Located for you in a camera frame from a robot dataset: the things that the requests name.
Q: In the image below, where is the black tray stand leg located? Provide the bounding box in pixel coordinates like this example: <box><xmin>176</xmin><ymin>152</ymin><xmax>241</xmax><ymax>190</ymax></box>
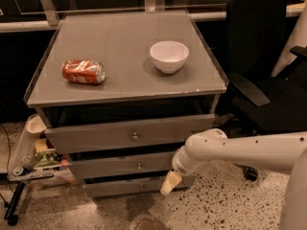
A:
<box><xmin>4</xmin><ymin>182</ymin><xmax>25</xmax><ymax>226</ymax></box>

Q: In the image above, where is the metal railing bar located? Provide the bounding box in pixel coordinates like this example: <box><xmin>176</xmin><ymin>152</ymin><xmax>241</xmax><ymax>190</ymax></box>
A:
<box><xmin>0</xmin><ymin>3</ymin><xmax>306</xmax><ymax>33</ymax></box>

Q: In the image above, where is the black office chair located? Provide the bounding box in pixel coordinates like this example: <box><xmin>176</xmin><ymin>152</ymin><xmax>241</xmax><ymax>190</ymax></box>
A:
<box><xmin>217</xmin><ymin>0</ymin><xmax>307</xmax><ymax>182</ymax></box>

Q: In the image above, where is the grey bottom drawer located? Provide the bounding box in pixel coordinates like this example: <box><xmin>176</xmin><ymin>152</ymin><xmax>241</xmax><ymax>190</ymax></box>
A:
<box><xmin>83</xmin><ymin>172</ymin><xmax>197</xmax><ymax>199</ymax></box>

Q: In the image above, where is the white side tray with items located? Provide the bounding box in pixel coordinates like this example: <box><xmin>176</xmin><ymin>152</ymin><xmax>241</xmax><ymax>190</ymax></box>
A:
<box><xmin>8</xmin><ymin>114</ymin><xmax>77</xmax><ymax>185</ymax></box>

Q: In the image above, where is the grey top drawer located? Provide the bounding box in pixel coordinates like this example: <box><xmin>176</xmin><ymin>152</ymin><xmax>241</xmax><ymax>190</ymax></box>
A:
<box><xmin>45</xmin><ymin>114</ymin><xmax>215</xmax><ymax>153</ymax></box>

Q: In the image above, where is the white ceramic bowl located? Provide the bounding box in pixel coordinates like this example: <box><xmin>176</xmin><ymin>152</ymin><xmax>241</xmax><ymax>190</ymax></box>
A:
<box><xmin>150</xmin><ymin>41</ymin><xmax>189</xmax><ymax>74</ymax></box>

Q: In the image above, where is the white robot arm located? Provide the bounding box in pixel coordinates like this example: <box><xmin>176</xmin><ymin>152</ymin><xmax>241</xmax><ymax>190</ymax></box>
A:
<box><xmin>161</xmin><ymin>128</ymin><xmax>307</xmax><ymax>230</ymax></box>

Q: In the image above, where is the grey drawer cabinet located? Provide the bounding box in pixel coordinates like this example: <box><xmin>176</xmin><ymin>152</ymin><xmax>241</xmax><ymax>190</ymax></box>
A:
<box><xmin>25</xmin><ymin>11</ymin><xmax>226</xmax><ymax>185</ymax></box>

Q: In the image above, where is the grey drawer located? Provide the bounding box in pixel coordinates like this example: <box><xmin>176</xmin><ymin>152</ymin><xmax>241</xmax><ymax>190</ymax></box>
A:
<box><xmin>69</xmin><ymin>151</ymin><xmax>175</xmax><ymax>179</ymax></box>
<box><xmin>83</xmin><ymin>172</ymin><xmax>197</xmax><ymax>199</ymax></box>
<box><xmin>45</xmin><ymin>114</ymin><xmax>215</xmax><ymax>153</ymax></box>

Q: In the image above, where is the crushed orange soda can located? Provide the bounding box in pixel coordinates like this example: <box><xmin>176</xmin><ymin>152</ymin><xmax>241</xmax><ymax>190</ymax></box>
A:
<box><xmin>61</xmin><ymin>59</ymin><xmax>106</xmax><ymax>84</ymax></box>

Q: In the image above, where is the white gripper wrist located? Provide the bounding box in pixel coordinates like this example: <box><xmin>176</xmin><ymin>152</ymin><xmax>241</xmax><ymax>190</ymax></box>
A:
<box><xmin>160</xmin><ymin>146</ymin><xmax>201</xmax><ymax>196</ymax></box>

